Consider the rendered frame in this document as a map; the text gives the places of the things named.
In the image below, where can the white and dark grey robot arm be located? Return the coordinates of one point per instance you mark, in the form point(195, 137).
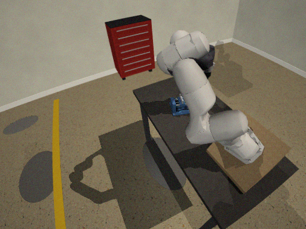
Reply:
point(193, 57)

